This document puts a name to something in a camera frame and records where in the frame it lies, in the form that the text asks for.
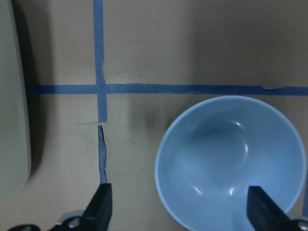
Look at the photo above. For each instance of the beige toaster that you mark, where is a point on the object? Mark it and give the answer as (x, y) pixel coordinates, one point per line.
(15, 147)

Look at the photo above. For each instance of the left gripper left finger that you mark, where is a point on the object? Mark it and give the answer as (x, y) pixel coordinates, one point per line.
(98, 213)

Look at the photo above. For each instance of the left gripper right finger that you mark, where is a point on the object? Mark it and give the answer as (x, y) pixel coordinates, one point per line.
(263, 213)

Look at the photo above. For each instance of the blue bowl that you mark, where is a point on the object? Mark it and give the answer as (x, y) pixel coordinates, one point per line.
(215, 150)

